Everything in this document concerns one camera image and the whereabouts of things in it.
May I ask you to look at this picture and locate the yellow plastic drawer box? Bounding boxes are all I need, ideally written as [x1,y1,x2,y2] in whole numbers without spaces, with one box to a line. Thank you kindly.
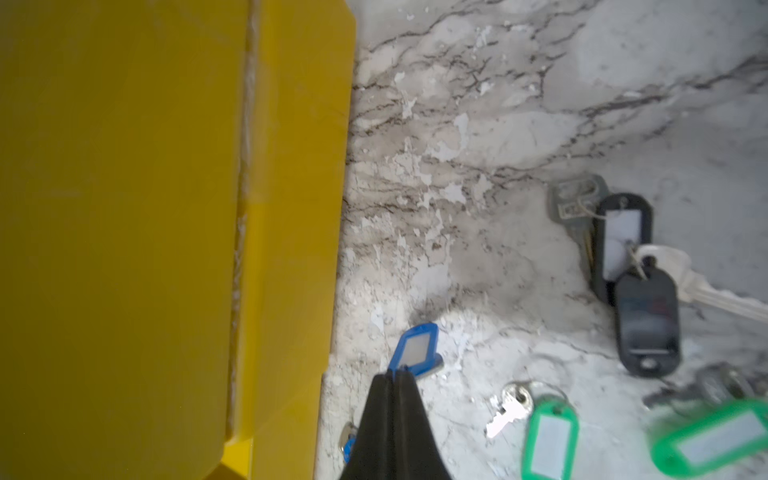
[1,1,356,479]

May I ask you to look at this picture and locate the key with green tag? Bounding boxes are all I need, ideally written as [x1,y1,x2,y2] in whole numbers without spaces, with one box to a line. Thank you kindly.
[642,363,767,479]
[484,381,580,480]

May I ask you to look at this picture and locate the key with black tag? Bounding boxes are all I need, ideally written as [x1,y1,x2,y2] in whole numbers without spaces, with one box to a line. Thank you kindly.
[613,242,767,378]
[547,174,653,305]

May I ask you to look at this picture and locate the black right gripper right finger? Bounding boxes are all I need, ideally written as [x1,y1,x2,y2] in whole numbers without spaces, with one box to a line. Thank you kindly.
[393,370,451,480]

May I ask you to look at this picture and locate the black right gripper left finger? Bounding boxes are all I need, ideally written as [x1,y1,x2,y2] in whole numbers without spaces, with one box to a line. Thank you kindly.
[340,373,395,480]

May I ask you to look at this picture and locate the key with blue tag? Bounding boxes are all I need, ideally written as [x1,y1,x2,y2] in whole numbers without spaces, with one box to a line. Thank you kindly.
[338,322,445,466]

